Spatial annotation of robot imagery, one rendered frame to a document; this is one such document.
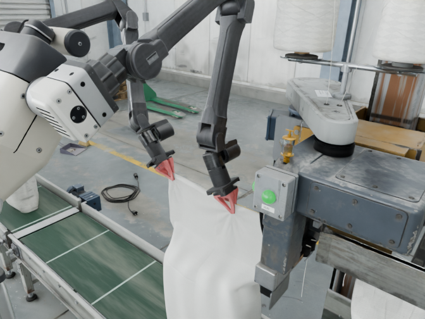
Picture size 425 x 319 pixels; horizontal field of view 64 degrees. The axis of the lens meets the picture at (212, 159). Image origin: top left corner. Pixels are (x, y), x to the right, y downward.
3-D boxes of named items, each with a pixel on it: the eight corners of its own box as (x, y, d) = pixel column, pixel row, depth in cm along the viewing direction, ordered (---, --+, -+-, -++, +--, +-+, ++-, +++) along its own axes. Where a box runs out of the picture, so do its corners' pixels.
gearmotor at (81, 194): (61, 203, 254) (58, 185, 248) (80, 195, 265) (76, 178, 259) (84, 218, 237) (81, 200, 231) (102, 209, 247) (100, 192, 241)
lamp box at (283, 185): (252, 208, 74) (255, 171, 70) (263, 200, 77) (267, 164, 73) (283, 221, 69) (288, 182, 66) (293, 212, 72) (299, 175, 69)
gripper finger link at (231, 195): (249, 206, 108) (239, 178, 107) (238, 216, 103) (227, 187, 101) (233, 207, 112) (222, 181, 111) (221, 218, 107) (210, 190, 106)
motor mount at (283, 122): (269, 161, 118) (274, 115, 112) (279, 155, 123) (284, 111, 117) (351, 187, 102) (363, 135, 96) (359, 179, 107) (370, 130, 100)
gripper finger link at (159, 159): (183, 173, 124) (169, 152, 125) (169, 180, 119) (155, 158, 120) (174, 181, 128) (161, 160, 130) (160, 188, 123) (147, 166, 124)
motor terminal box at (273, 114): (263, 147, 119) (266, 115, 115) (266, 137, 129) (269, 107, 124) (287, 150, 118) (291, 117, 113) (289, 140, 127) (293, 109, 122)
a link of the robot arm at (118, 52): (96, 61, 75) (109, 60, 72) (127, 34, 79) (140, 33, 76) (119, 93, 81) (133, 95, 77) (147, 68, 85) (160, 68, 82)
